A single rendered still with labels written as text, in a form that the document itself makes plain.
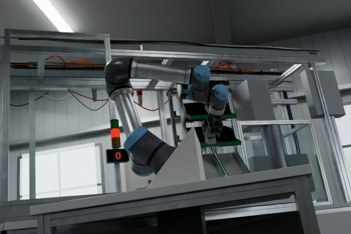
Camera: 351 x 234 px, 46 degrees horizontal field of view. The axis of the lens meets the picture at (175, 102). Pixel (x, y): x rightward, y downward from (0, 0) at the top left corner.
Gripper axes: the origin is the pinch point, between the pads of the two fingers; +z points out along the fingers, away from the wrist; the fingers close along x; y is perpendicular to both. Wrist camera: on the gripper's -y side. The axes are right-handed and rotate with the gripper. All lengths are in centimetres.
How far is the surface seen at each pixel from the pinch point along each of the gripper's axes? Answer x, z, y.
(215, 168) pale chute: 4.9, 21.4, 7.8
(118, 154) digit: -48, 18, -5
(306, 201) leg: 3, -62, 78
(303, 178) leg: 3, -64, 72
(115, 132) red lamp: -49, 13, -17
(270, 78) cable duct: 105, 94, -139
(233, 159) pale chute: 18.6, 26.9, -1.0
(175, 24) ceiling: 49, 163, -327
